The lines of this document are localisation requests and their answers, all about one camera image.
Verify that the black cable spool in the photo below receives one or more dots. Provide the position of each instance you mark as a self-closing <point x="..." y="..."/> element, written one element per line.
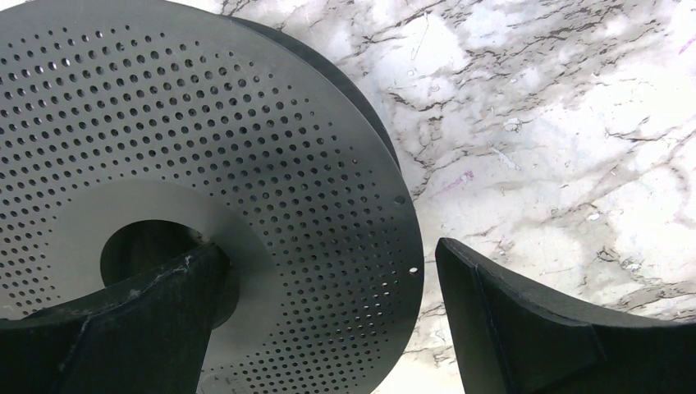
<point x="116" y="113"/>

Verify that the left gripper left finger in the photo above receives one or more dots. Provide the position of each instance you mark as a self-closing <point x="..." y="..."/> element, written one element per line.
<point x="147" y="334"/>

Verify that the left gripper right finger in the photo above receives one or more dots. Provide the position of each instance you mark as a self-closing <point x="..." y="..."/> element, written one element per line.
<point x="515" y="335"/>

